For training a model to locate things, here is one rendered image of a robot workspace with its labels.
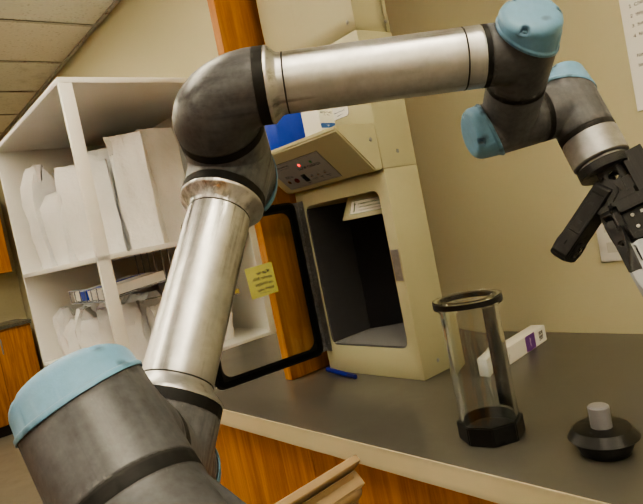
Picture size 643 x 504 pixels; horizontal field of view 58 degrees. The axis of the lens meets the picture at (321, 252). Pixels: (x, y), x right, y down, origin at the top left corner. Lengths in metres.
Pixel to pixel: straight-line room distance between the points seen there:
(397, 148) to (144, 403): 0.93
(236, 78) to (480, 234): 1.08
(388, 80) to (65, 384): 0.47
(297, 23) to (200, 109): 0.76
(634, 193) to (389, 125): 0.62
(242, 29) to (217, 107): 0.90
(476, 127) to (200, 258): 0.40
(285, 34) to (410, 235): 0.58
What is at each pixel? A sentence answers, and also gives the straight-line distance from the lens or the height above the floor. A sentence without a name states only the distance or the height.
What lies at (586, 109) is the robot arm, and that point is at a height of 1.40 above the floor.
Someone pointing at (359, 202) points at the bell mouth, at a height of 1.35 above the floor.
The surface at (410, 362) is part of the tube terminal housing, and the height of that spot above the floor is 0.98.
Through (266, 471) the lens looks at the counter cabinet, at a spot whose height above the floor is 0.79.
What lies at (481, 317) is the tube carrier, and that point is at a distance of 0.90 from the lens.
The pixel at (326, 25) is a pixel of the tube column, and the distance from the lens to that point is 1.38.
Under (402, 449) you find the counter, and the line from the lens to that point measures 1.00.
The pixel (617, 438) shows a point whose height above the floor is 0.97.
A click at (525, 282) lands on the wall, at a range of 1.61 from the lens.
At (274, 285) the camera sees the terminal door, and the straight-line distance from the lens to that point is 1.43.
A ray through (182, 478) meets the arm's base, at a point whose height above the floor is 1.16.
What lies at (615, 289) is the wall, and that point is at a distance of 1.51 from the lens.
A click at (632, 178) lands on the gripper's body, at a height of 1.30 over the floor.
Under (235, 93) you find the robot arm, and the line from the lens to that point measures 0.71.
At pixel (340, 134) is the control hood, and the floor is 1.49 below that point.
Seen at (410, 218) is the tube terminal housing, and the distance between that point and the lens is 1.30.
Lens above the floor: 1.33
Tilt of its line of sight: 3 degrees down
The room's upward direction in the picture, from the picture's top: 11 degrees counter-clockwise
